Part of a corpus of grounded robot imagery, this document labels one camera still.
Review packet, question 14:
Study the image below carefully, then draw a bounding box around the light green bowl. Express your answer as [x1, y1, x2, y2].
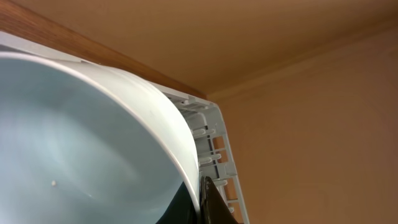
[1, 52, 200, 223]

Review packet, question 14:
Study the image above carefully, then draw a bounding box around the grey dishwasher rack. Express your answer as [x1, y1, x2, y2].
[1, 31, 250, 223]

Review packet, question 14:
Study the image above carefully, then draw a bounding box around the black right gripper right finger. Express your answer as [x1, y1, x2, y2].
[200, 177, 238, 224]

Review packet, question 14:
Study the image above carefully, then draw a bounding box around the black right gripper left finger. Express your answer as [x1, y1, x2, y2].
[156, 183, 198, 224]

